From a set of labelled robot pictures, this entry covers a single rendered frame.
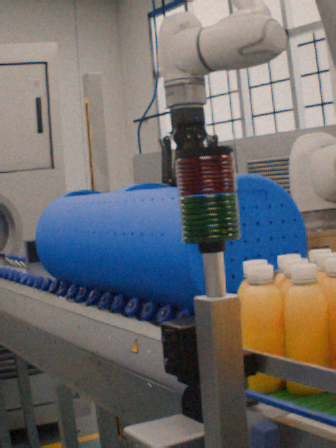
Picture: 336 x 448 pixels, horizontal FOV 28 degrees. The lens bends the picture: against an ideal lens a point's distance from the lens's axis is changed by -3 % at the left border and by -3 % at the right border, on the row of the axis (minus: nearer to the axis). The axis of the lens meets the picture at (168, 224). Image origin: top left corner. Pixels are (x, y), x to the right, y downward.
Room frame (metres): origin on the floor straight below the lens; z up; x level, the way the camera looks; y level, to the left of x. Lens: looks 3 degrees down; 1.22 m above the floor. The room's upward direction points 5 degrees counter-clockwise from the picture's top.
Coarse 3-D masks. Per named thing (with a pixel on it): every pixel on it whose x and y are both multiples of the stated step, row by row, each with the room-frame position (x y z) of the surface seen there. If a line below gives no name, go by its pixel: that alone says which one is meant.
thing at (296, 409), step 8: (248, 392) 0.86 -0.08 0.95; (256, 400) 0.84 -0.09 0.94; (264, 400) 0.83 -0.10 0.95; (272, 400) 0.81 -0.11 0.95; (280, 400) 0.81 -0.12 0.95; (280, 408) 0.80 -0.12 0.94; (288, 408) 0.78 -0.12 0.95; (296, 408) 0.77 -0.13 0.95; (304, 408) 0.77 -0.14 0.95; (304, 416) 0.76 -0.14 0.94; (312, 416) 0.74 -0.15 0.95; (320, 416) 0.73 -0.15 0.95; (328, 416) 0.73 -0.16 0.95; (328, 424) 0.72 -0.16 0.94
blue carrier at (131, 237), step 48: (96, 192) 2.03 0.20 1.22; (144, 192) 1.51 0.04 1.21; (240, 192) 1.30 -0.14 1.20; (48, 240) 1.89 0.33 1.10; (96, 240) 1.59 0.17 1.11; (144, 240) 1.38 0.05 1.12; (240, 240) 1.29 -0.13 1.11; (288, 240) 1.35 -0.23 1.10; (96, 288) 1.74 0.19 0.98; (144, 288) 1.44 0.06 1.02; (192, 288) 1.25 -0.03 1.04
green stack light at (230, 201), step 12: (180, 204) 0.74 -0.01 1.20; (192, 204) 0.72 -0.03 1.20; (204, 204) 0.72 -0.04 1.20; (216, 204) 0.72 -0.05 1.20; (228, 204) 0.73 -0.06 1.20; (180, 216) 0.75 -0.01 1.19; (192, 216) 0.73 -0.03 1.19; (204, 216) 0.72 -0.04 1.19; (216, 216) 0.72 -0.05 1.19; (228, 216) 0.72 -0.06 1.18; (180, 228) 0.75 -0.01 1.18; (192, 228) 0.73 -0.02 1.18; (204, 228) 0.72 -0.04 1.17; (216, 228) 0.72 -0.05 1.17; (228, 228) 0.72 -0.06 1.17; (192, 240) 0.73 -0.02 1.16; (204, 240) 0.72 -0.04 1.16; (216, 240) 0.72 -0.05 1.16; (228, 240) 0.72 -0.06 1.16
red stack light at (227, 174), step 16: (176, 160) 0.74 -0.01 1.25; (192, 160) 0.72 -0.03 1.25; (208, 160) 0.72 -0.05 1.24; (224, 160) 0.73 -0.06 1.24; (176, 176) 0.75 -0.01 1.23; (192, 176) 0.72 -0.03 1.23; (208, 176) 0.72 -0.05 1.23; (224, 176) 0.72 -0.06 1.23; (192, 192) 0.72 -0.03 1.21; (208, 192) 0.72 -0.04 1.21; (224, 192) 0.72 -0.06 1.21
